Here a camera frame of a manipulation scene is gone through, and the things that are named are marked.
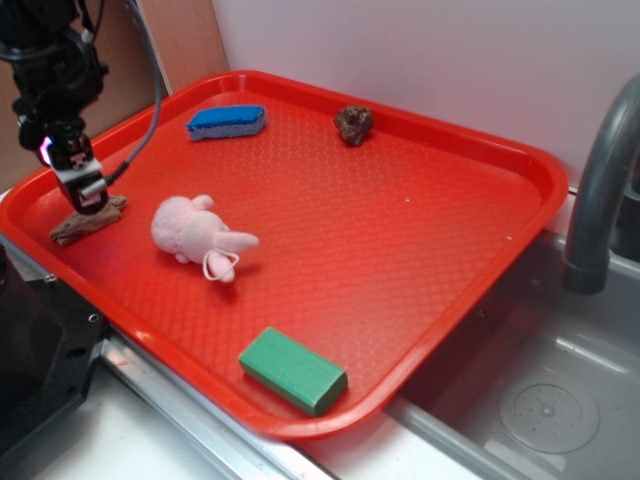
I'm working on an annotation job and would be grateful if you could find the blue sponge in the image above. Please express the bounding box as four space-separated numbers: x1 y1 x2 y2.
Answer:
185 105 267 141

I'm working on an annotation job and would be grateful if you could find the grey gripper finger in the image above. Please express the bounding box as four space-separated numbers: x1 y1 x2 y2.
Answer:
53 169 83 213
78 160 108 213

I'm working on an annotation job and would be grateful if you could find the pink plush bunny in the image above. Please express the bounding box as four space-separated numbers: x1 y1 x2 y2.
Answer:
151 194 259 283

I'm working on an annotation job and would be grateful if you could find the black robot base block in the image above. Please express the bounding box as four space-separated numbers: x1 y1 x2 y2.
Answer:
1 248 106 460

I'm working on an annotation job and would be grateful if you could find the grey cable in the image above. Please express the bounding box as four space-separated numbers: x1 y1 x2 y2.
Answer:
102 0 165 186

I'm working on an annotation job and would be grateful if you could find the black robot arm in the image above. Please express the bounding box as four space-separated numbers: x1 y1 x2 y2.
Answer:
1 1 108 215

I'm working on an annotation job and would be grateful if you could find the red plastic tray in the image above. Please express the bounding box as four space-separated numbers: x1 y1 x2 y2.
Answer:
1 72 568 440

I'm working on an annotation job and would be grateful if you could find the brown rock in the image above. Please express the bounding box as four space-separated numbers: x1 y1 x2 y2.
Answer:
333 105 374 147

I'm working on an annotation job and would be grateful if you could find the green rectangular block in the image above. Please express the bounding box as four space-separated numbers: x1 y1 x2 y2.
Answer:
238 328 349 417

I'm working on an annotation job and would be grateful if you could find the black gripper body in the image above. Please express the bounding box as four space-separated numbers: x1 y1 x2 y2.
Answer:
10 29 108 171

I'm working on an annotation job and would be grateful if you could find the brown wood chip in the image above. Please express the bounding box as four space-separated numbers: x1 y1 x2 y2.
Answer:
49 195 128 246

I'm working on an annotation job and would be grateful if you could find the brown cardboard panel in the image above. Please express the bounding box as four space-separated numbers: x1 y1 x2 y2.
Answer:
1 0 228 192

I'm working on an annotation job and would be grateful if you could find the grey faucet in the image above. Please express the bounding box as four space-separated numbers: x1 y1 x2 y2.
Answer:
562 76 639 295

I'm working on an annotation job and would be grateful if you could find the grey toy sink basin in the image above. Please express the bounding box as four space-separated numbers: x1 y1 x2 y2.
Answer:
387 233 639 479

